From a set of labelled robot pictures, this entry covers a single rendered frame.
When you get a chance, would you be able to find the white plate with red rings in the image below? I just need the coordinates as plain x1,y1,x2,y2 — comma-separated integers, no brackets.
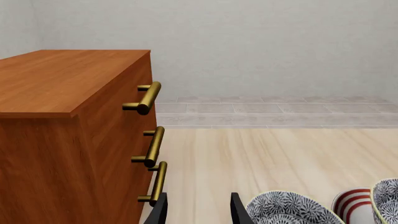
331,187,382,224

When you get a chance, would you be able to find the wooden cabinet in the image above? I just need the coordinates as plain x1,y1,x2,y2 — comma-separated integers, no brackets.
0,49,158,224

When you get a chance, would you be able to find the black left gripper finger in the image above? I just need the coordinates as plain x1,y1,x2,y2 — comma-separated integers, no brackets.
230,192,255,224

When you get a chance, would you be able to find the black white patterned bowl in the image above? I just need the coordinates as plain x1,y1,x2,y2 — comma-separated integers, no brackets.
370,178,398,224
245,190,345,224

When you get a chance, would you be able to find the brass drawer handle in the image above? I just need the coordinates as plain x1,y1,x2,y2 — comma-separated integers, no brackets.
131,126,165,168
137,161,168,207
122,81,162,116

